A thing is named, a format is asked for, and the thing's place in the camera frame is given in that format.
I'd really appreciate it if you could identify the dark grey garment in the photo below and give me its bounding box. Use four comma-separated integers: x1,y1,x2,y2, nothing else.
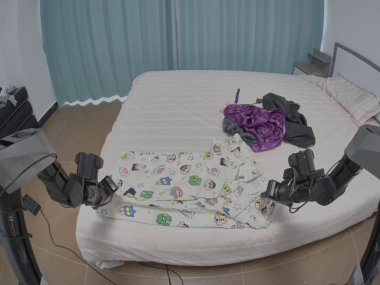
255,93,316,148

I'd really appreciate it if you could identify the purple satin garment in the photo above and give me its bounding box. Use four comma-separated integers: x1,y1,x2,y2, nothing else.
223,88,286,153

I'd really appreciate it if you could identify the black chest of drawers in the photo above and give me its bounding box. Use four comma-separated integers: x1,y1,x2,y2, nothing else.
0,86,38,142

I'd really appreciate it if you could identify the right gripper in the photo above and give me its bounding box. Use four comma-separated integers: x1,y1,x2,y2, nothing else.
265,179,287,202

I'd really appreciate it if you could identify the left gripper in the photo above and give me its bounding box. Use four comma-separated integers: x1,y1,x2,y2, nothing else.
98,175,119,197

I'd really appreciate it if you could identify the pale pink pillow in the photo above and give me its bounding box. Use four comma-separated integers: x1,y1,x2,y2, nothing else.
309,73,380,127

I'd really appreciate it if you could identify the pile of clothes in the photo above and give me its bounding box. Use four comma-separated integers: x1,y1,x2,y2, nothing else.
0,86,18,109

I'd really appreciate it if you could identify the white grey bedside table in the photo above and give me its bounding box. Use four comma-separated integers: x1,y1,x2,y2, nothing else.
293,49,331,76

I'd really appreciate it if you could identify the black power adapter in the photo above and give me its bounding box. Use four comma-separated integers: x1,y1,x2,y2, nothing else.
22,194,41,217

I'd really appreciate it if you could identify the blue-green curtain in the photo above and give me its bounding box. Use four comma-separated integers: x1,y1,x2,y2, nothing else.
40,0,178,107
174,0,324,75

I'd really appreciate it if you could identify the bed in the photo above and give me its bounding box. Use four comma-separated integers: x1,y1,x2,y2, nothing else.
75,42,380,269

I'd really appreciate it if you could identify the white printed pyjama top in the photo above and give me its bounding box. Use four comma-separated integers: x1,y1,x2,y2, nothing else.
96,137,278,229

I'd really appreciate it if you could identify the black cable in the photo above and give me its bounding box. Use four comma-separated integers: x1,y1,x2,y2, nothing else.
0,153,57,196
38,208,181,285

